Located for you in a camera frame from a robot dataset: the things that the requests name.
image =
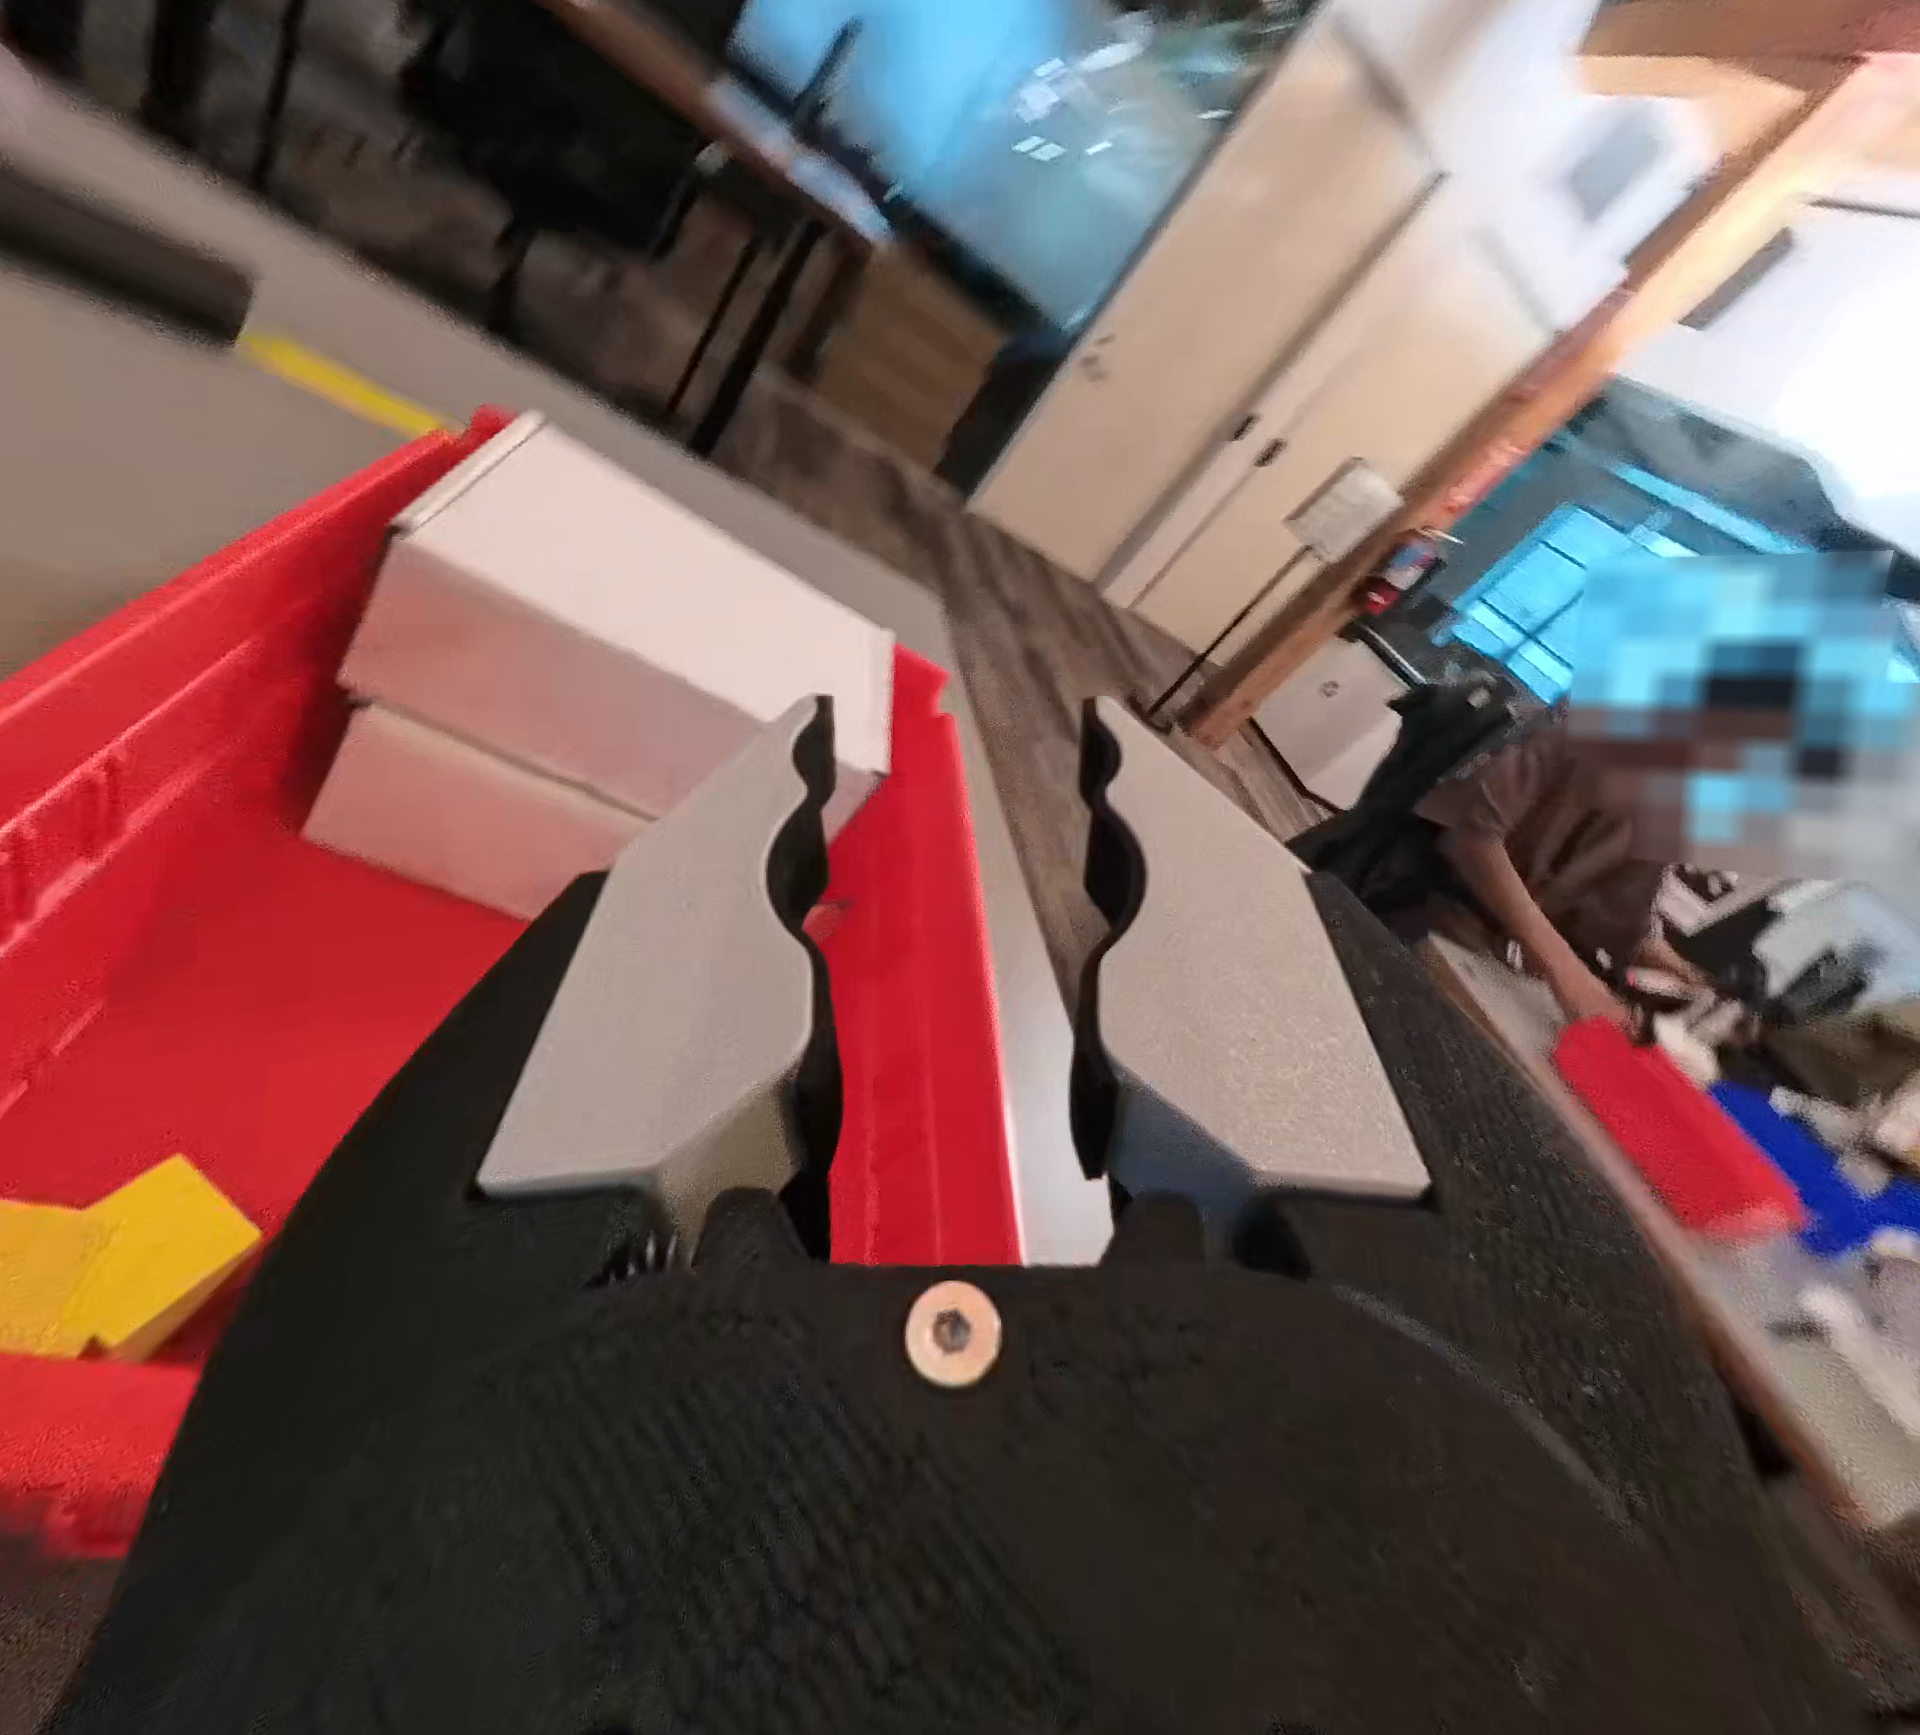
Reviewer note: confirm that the white cardboard box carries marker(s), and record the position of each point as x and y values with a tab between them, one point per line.
600	597

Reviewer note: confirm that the wooden post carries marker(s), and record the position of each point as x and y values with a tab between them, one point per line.
1500	443

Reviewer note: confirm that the blue plastic bin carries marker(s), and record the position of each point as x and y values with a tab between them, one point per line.
1845	1196

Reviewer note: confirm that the yellow cube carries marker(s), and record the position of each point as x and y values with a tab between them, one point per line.
173	1240
45	1278

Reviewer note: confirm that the black stanchion pole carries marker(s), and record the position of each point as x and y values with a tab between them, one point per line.
1231	641

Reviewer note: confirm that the glass window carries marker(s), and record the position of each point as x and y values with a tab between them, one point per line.
1544	581

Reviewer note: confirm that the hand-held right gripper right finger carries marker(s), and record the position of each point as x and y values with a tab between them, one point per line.
1245	1030

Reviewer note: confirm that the white paper notice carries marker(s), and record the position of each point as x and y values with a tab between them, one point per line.
1347	509

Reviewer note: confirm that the white cabinet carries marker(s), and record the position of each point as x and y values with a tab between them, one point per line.
1200	341

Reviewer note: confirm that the grey background table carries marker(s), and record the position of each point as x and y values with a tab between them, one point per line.
1771	1330

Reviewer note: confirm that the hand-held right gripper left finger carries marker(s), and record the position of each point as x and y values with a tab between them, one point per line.
661	1016

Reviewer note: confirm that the yellow tape strip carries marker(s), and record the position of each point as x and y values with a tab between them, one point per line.
339	383

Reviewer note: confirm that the red plastic bin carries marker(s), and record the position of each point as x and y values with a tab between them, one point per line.
1664	1120
224	1016

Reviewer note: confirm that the wooden desk with black legs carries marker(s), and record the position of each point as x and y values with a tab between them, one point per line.
683	85

